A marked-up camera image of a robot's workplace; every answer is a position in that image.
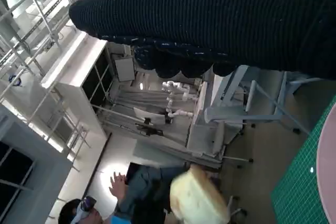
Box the round toy bread bun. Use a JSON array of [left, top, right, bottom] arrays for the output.
[[169, 166, 229, 224]]

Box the white cabinet with dark glass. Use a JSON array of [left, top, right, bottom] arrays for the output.
[[41, 41, 118, 141]]

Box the white monitor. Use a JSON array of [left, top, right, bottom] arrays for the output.
[[133, 106, 165, 126]]

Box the white board panel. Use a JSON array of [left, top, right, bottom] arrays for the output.
[[113, 56, 137, 83]]

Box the black floor mat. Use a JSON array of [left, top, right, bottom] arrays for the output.
[[125, 162, 142, 186]]

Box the bare left robot hand blue tape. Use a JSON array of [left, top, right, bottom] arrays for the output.
[[110, 187, 174, 224]]

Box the gray mesh chair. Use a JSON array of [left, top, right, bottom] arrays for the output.
[[204, 65, 322, 135]]

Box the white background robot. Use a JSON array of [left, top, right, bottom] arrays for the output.
[[161, 79, 195, 120]]

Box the person wearing headset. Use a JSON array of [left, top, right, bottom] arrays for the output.
[[58, 163, 192, 224]]

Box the green cutting mat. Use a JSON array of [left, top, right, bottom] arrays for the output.
[[270, 100, 336, 224]]

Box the pink bowl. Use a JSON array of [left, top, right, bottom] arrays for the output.
[[316, 104, 336, 224]]

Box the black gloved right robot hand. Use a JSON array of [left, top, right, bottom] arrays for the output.
[[68, 0, 336, 84]]

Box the white VR headset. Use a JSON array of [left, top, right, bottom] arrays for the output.
[[72, 196, 98, 221]]

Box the gray chair with casters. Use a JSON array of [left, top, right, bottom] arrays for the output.
[[222, 155, 254, 217]]

